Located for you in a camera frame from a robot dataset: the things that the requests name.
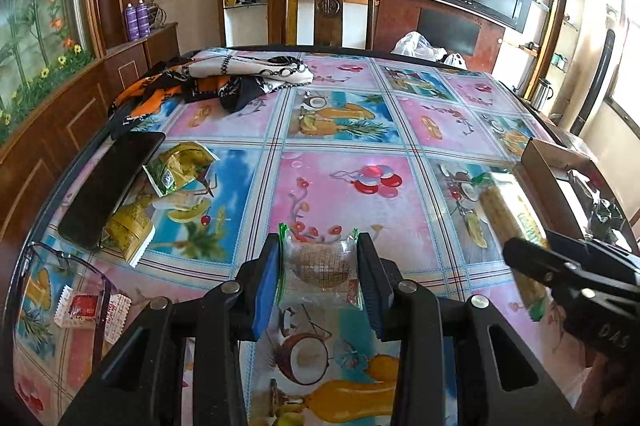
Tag black smartphone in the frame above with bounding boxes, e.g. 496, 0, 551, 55
57, 131, 167, 252

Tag orange black white scarf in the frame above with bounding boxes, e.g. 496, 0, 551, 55
107, 51, 315, 132

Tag clear green-edged cookie packet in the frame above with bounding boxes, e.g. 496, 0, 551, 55
276, 222, 365, 309

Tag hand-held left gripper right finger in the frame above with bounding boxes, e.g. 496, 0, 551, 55
356, 232, 576, 426

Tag yellow-green snack packet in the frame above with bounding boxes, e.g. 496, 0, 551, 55
142, 141, 221, 198

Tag printed fruit tablecloth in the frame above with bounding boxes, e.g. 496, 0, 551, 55
10, 46, 601, 426

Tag yellow snack packet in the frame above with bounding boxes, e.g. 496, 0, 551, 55
102, 201, 157, 268

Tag flower wall mural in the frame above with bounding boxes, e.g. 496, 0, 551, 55
0, 0, 96, 142

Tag wooden display shelf unit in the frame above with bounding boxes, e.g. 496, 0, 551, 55
495, 0, 588, 107

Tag white crumpled plastic bag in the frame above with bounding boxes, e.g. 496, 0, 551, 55
390, 31, 468, 72

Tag tangled cables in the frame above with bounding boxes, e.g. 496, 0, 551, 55
147, 0, 168, 29

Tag dark wooden chair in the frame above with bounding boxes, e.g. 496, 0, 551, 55
272, 0, 387, 52

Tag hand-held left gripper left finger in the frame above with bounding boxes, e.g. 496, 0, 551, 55
57, 233, 283, 426

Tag small red white-edged snack packet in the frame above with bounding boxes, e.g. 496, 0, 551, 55
54, 285, 132, 343

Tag silver foil bag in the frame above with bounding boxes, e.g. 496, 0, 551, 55
570, 171, 636, 247

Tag large cracker pack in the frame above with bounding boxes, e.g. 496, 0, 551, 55
472, 171, 551, 322

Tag brown cardboard box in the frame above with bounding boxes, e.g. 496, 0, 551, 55
520, 137, 640, 252

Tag brown wooden cabinet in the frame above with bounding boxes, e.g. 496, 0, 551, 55
0, 0, 181, 247

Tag steel kettle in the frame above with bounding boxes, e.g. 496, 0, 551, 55
531, 78, 555, 109

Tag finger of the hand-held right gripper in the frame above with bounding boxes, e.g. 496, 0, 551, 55
501, 236, 591, 289

